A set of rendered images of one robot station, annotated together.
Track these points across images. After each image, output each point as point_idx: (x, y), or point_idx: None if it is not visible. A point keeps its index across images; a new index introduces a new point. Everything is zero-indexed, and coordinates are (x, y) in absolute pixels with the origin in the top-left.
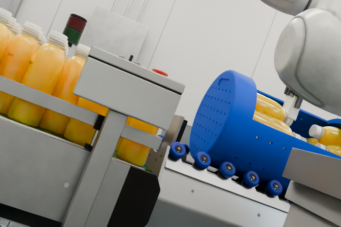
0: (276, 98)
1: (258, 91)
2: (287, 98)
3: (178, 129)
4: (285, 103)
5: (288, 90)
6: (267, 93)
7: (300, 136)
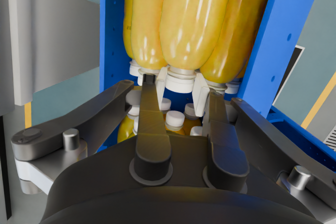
0: (246, 81)
1: (269, 4)
2: (200, 86)
3: None
4: (199, 81)
5: (216, 98)
6: (260, 42)
7: (141, 84)
